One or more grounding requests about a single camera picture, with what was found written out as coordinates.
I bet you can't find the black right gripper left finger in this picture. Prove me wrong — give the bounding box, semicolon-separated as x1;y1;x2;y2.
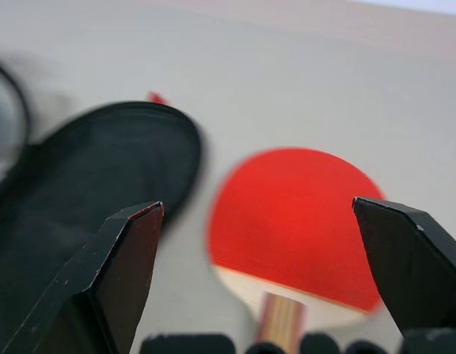
0;201;165;354

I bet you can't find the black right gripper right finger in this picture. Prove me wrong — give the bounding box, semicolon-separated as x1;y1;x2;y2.
352;197;456;335

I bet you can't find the red transparent zip pouch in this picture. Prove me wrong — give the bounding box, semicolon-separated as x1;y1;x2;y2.
0;58;204;354

